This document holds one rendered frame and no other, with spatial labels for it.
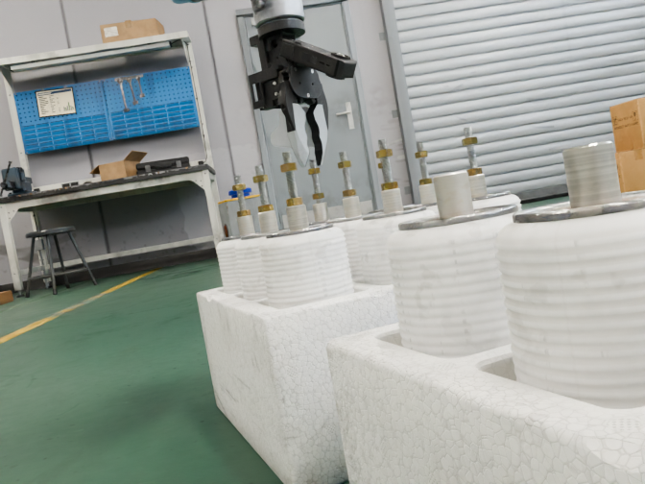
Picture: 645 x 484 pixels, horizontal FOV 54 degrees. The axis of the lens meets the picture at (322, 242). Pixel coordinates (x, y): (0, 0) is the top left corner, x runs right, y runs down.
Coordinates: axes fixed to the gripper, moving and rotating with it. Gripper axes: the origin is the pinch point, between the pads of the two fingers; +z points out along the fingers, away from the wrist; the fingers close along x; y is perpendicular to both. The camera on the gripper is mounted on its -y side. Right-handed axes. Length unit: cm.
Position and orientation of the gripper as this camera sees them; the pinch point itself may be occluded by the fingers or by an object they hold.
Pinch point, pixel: (314, 157)
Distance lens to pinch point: 96.2
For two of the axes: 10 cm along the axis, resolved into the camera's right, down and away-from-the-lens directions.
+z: 1.7, 9.8, 0.5
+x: -6.0, 1.5, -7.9
